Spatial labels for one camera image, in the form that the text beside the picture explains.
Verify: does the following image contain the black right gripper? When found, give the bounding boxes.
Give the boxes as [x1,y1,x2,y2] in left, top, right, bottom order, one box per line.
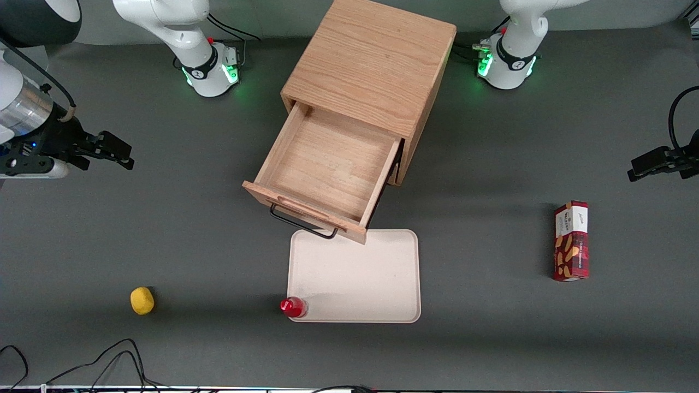
[0,112,135,176]

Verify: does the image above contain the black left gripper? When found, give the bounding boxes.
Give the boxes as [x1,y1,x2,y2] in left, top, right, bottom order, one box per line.
[627,129,699,182]

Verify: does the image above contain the wooden drawer with black handle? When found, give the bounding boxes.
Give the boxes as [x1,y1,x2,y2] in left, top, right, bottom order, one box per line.
[242,101,404,245]

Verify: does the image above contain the red plaid cookie box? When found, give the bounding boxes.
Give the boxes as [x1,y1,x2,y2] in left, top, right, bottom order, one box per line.
[552,200,590,282]

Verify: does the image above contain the yellow lemon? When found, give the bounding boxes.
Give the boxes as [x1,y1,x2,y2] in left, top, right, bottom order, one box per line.
[130,287,155,316]

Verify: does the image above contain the red capped bottle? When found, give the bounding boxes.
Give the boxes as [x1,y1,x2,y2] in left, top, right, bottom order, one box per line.
[280,296,309,319]

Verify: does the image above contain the wooden board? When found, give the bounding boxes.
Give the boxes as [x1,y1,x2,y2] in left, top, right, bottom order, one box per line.
[280,0,458,187]

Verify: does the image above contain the beige plastic tray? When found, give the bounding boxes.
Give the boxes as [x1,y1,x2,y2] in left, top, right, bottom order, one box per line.
[287,229,422,324]

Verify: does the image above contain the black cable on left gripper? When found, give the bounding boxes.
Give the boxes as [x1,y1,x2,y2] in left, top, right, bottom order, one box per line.
[668,86,699,151]

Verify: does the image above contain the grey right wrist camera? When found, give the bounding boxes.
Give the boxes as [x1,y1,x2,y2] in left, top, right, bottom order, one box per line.
[0,158,70,181]

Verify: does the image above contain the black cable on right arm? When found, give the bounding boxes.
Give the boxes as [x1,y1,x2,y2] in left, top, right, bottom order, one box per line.
[0,37,76,122]

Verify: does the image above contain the black right arm base cable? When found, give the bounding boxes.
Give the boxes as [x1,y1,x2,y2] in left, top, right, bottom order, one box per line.
[206,13,262,69]

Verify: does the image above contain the black arm base cable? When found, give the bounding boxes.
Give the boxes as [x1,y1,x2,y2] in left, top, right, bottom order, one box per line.
[451,15,511,62]
[206,13,262,69]

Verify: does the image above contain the black floor cable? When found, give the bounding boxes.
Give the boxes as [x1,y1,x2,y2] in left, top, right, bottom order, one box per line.
[0,344,29,391]
[45,338,181,391]

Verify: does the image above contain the black left arm base cable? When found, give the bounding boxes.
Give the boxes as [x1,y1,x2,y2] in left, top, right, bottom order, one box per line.
[451,15,511,62]

